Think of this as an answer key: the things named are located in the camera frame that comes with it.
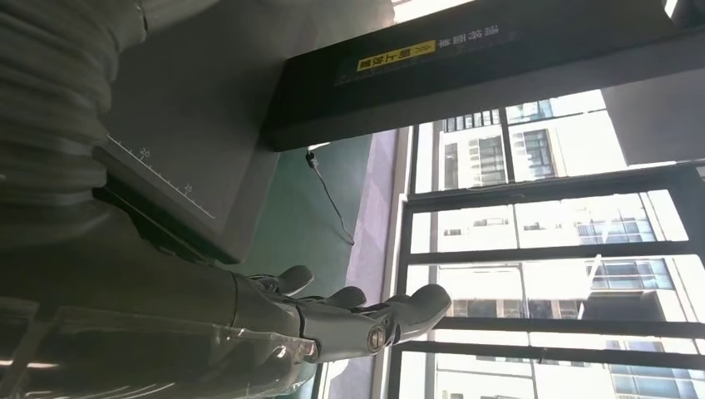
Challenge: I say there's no black inbound scanner machine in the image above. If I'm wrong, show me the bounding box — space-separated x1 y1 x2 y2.
91 0 705 265

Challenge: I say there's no yellow and black label sticker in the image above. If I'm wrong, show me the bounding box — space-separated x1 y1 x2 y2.
336 24 519 86

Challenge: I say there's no thin black machine cable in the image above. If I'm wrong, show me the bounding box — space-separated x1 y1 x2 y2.
305 151 357 246

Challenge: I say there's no black window frame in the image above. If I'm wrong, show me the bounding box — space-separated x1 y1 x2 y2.
387 87 705 399

